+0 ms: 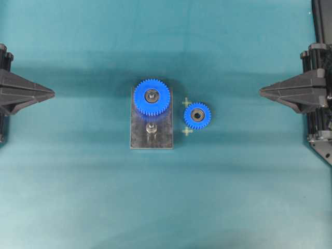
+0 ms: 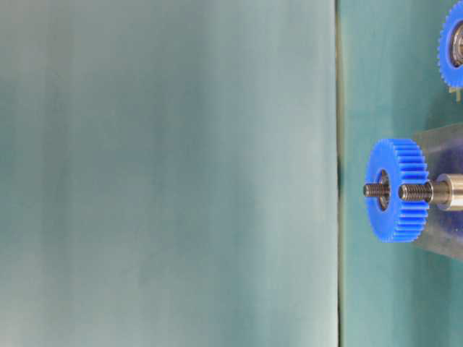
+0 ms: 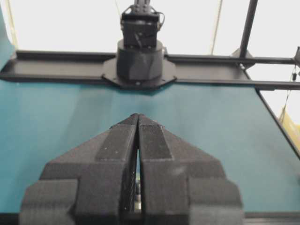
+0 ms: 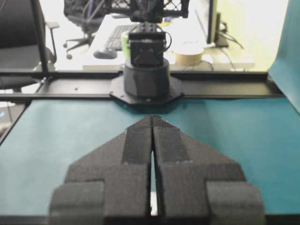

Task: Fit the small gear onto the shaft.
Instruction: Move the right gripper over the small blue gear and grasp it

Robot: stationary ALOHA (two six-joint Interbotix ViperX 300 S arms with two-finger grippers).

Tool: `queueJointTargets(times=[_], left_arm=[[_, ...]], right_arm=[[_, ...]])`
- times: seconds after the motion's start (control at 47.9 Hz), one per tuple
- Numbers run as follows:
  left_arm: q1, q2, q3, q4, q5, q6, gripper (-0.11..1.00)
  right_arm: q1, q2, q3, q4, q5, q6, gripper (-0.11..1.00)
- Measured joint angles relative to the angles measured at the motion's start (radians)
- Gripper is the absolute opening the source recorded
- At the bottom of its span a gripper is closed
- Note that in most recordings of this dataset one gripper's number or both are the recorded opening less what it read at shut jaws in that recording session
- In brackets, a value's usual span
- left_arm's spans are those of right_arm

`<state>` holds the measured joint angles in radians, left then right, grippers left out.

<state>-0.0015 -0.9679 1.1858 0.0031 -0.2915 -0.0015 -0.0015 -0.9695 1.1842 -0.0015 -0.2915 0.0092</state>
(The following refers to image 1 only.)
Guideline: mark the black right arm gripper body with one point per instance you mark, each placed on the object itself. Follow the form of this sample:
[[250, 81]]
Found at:
[[320, 118]]

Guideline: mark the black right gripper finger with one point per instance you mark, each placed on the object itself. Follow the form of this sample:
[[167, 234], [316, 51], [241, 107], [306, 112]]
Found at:
[[303, 93]]

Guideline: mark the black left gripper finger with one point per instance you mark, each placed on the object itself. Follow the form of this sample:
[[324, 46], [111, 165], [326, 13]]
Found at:
[[18, 93]]

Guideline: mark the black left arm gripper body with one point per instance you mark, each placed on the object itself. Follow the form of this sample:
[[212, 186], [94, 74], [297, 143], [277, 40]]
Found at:
[[6, 60]]

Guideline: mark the small blue gear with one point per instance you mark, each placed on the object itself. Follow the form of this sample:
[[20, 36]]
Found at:
[[197, 115]]

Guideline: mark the rear threaded steel shaft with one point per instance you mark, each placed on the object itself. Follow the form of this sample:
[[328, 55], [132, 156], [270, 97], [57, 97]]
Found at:
[[152, 96]]

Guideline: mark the threaded steel shaft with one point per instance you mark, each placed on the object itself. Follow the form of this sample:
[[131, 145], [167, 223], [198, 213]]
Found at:
[[151, 128], [152, 96]]

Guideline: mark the large blue gear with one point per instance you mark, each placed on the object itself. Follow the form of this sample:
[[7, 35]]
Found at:
[[152, 107]]

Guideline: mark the front threaded steel shaft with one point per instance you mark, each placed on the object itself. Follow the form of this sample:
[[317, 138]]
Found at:
[[151, 128]]

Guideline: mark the upper yellow cross marker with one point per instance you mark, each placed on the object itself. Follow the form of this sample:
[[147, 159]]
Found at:
[[186, 102]]

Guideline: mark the yellow cross marker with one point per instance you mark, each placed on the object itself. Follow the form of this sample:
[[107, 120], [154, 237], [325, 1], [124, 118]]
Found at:
[[186, 102], [186, 131]]

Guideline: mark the lower yellow cross marker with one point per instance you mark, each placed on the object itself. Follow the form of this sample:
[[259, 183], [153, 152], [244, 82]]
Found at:
[[186, 131]]

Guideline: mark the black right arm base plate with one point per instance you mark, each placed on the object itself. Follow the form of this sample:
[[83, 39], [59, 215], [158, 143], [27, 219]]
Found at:
[[323, 148]]

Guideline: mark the black frame rail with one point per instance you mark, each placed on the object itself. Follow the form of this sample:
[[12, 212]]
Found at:
[[321, 10]]

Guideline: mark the grey metal base plate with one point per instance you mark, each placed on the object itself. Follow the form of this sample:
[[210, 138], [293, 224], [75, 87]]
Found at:
[[140, 139]]

